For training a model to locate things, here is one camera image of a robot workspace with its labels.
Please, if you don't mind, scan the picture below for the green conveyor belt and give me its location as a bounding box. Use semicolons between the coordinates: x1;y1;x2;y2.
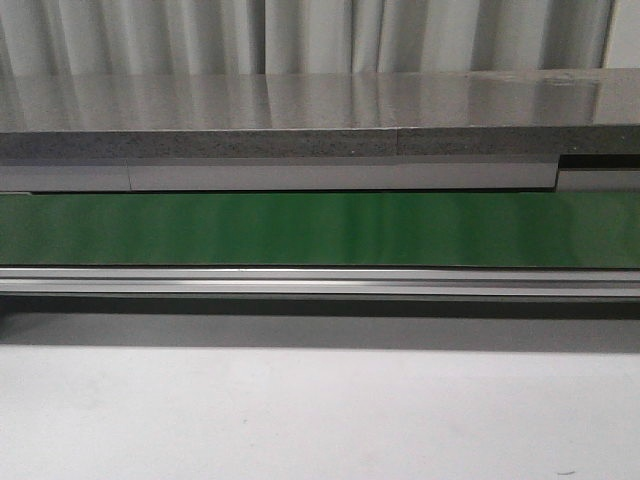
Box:
1;192;639;269

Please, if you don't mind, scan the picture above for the grey cabinet front panel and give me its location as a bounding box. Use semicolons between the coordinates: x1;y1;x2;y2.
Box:
1;154;639;192

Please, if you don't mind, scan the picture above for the grey stone countertop slab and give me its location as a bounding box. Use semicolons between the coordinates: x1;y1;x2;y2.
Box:
1;69;639;159

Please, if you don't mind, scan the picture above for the white pleated curtain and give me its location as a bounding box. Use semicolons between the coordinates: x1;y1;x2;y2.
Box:
1;1;639;77

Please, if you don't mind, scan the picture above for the aluminium conveyor frame rail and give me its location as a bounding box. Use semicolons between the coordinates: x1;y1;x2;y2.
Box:
1;267;639;299

